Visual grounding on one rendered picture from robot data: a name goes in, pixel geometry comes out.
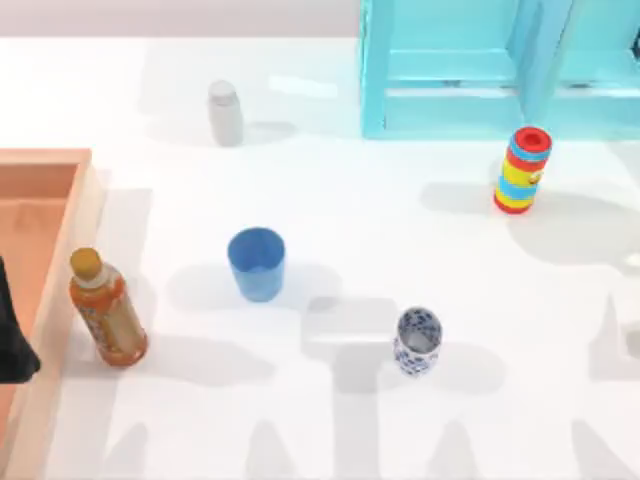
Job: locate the blue and white patterned cup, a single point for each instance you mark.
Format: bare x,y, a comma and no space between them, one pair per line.
417,350

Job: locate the grey bottle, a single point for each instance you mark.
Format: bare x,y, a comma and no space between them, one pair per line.
226,117

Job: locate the stack of coloured rings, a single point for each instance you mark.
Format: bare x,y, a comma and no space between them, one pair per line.
520,172

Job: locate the light blue rack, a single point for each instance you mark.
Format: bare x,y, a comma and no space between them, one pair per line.
450,70

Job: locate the orange drink bottle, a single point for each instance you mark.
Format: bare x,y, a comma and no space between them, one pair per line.
107,315

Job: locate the salmon shallow box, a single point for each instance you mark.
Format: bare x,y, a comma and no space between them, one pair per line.
60,220

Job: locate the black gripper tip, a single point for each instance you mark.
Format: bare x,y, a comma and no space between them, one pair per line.
12,345

